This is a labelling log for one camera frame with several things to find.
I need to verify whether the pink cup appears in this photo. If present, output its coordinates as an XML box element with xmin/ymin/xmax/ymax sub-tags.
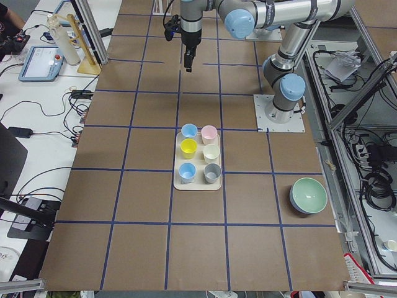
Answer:
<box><xmin>201</xmin><ymin>125</ymin><xmax>218</xmax><ymax>145</ymax></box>

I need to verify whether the beige plastic tray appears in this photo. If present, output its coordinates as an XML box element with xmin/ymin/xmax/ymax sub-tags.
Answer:
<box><xmin>173</xmin><ymin>132</ymin><xmax>222</xmax><ymax>191</ymax></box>

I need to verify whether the wooden mug tree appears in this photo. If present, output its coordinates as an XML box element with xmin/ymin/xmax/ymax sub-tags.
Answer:
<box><xmin>54</xmin><ymin>14</ymin><xmax>101</xmax><ymax>75</ymax></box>

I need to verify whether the blue teach pendant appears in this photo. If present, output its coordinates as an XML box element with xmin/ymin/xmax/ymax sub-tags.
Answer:
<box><xmin>18</xmin><ymin>46</ymin><xmax>64</xmax><ymax>82</ymax></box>

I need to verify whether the white cylindrical bottle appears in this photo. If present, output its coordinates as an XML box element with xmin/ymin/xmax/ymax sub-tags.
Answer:
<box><xmin>47</xmin><ymin>14</ymin><xmax>81</xmax><ymax>66</ymax></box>

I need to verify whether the green and blue bowl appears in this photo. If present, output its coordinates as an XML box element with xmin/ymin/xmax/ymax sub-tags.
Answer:
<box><xmin>289</xmin><ymin>177</ymin><xmax>328</xmax><ymax>214</ymax></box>

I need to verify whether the cream white cup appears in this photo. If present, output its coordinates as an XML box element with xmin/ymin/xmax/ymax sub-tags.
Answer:
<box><xmin>203</xmin><ymin>144</ymin><xmax>220</xmax><ymax>164</ymax></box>

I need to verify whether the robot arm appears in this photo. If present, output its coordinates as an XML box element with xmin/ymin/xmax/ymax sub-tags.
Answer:
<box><xmin>177</xmin><ymin>1</ymin><xmax>355</xmax><ymax>124</ymax></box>

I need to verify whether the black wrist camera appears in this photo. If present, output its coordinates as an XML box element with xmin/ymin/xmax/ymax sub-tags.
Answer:
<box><xmin>164</xmin><ymin>14</ymin><xmax>181</xmax><ymax>42</ymax></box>

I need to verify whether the grey cup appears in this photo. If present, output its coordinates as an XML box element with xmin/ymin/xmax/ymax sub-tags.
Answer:
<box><xmin>204</xmin><ymin>163</ymin><xmax>221</xmax><ymax>184</ymax></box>

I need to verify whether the light blue cup front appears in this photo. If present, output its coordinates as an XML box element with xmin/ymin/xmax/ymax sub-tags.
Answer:
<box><xmin>178</xmin><ymin>162</ymin><xmax>197</xmax><ymax>184</ymax></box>

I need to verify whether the light blue cup rear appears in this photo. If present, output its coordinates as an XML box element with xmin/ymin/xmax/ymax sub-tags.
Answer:
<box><xmin>181</xmin><ymin>124</ymin><xmax>198</xmax><ymax>138</ymax></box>

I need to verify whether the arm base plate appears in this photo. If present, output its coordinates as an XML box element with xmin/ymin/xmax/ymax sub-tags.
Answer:
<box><xmin>254</xmin><ymin>94</ymin><xmax>305</xmax><ymax>133</ymax></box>

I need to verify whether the yellow cup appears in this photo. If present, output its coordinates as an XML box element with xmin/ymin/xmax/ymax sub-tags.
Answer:
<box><xmin>180</xmin><ymin>138</ymin><xmax>197</xmax><ymax>159</ymax></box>

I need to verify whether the aluminium frame post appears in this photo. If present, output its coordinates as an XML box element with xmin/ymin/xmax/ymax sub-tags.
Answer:
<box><xmin>71</xmin><ymin>0</ymin><xmax>109</xmax><ymax>65</ymax></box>

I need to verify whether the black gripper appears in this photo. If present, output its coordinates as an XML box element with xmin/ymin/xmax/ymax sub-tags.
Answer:
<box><xmin>181</xmin><ymin>18</ymin><xmax>202</xmax><ymax>73</ymax></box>

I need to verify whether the light blue cup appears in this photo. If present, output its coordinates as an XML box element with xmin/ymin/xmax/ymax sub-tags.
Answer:
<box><xmin>181</xmin><ymin>124</ymin><xmax>198</xmax><ymax>138</ymax></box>
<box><xmin>178</xmin><ymin>162</ymin><xmax>197</xmax><ymax>184</ymax></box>

